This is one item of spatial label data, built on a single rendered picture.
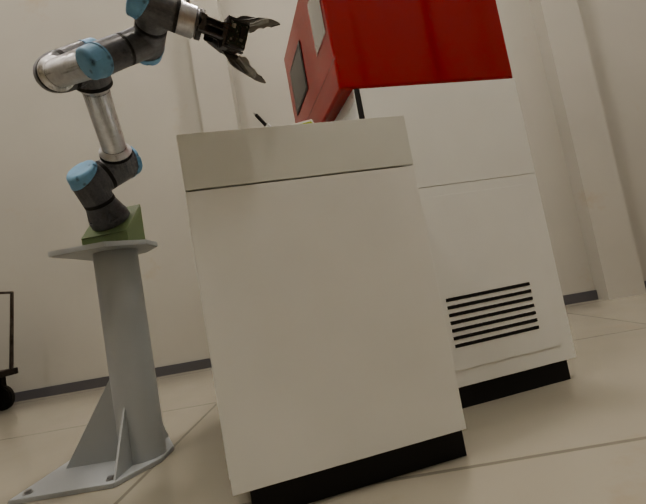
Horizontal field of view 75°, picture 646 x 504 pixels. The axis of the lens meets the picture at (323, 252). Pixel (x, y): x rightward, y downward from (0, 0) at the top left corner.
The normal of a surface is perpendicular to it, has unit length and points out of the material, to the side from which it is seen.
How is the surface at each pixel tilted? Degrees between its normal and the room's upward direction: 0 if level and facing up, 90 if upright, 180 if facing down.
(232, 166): 90
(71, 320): 90
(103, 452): 90
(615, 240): 90
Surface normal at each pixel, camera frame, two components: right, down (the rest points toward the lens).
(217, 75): -0.04, -0.07
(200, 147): 0.22, -0.11
